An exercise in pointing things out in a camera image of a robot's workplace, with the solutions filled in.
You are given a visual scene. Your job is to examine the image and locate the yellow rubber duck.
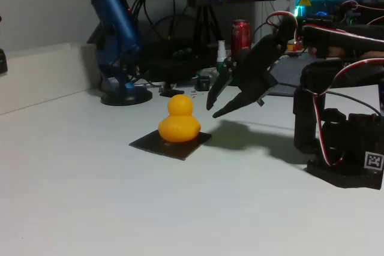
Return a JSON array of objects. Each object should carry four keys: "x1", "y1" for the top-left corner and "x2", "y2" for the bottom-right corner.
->
[{"x1": 158, "y1": 94, "x2": 201, "y2": 143}]

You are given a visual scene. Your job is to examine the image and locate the black square board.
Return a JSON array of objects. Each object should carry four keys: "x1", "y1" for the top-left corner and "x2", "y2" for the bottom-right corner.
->
[{"x1": 128, "y1": 129, "x2": 212, "y2": 161}]

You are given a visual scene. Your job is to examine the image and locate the person's gripping hand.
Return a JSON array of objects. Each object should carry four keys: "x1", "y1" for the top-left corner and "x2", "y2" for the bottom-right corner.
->
[{"x1": 308, "y1": 45, "x2": 361, "y2": 59}]

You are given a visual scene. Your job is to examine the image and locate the person's resting hand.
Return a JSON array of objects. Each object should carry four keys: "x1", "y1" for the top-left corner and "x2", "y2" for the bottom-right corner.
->
[{"x1": 359, "y1": 50, "x2": 384, "y2": 59}]

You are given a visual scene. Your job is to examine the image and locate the white spray bottle green label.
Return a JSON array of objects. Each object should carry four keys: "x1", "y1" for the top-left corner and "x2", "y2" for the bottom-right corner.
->
[{"x1": 215, "y1": 40, "x2": 228, "y2": 74}]

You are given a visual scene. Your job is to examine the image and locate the small black cube charger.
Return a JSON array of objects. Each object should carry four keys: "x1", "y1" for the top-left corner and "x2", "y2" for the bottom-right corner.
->
[{"x1": 195, "y1": 75, "x2": 211, "y2": 92}]

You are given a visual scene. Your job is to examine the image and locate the grey desk mat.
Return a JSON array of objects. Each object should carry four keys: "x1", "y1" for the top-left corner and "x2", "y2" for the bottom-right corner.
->
[{"x1": 268, "y1": 53, "x2": 313, "y2": 97}]

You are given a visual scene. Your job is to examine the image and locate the red cola can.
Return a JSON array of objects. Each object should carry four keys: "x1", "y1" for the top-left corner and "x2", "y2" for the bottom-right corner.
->
[{"x1": 230, "y1": 19, "x2": 251, "y2": 56}]

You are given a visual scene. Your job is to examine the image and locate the small black flat stand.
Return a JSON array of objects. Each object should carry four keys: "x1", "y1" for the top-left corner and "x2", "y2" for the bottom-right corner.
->
[{"x1": 158, "y1": 88, "x2": 185, "y2": 98}]

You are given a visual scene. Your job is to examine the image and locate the black tripod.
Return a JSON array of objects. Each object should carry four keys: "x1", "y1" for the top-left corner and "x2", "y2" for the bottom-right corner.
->
[{"x1": 191, "y1": 4, "x2": 224, "y2": 47}]

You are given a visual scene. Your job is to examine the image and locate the lit box with warning sticker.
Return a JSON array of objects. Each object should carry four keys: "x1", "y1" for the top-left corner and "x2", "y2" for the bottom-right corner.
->
[{"x1": 289, "y1": 0, "x2": 384, "y2": 23}]

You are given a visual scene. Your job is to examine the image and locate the blue desk microphone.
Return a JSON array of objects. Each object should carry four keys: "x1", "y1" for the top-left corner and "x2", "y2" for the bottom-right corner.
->
[{"x1": 85, "y1": 0, "x2": 153, "y2": 107}]

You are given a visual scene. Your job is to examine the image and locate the white fiducial marker sticker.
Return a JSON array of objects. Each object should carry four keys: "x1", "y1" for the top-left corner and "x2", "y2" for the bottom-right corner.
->
[{"x1": 364, "y1": 150, "x2": 384, "y2": 170}]

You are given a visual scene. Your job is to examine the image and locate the white low ledge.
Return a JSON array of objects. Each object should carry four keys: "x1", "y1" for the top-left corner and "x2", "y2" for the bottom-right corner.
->
[{"x1": 0, "y1": 42, "x2": 101, "y2": 116}]

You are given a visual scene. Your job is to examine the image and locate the small black device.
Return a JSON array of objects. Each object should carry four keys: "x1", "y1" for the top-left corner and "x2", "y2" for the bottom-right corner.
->
[{"x1": 0, "y1": 48, "x2": 8, "y2": 74}]

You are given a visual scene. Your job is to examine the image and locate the black cable over mat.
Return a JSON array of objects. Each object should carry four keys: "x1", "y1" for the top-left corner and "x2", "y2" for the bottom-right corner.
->
[{"x1": 277, "y1": 81, "x2": 382, "y2": 118}]

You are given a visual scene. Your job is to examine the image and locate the red white black servo cable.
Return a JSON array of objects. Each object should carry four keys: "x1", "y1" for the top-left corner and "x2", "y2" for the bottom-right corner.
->
[{"x1": 265, "y1": 10, "x2": 384, "y2": 167}]

